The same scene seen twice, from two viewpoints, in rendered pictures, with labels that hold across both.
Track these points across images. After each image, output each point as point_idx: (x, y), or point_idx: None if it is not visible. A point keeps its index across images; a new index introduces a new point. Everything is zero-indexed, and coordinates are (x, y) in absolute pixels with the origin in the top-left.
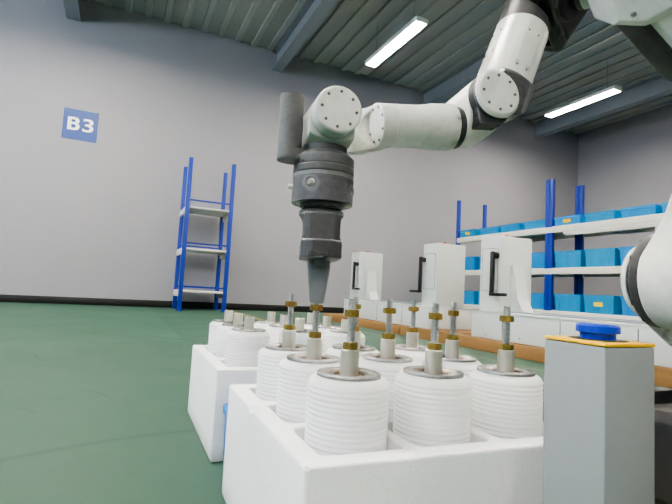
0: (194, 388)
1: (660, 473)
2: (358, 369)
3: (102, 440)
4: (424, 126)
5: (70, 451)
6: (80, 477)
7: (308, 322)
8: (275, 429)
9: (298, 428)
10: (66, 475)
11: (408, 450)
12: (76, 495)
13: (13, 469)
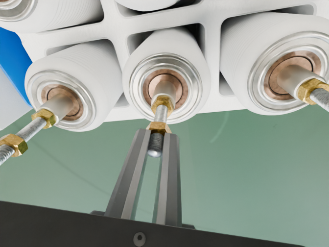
0: None
1: None
2: (304, 68)
3: (39, 148)
4: None
5: (60, 158)
6: (92, 149)
7: None
8: (220, 109)
9: (218, 90)
10: (91, 154)
11: (325, 2)
12: (112, 148)
13: (88, 171)
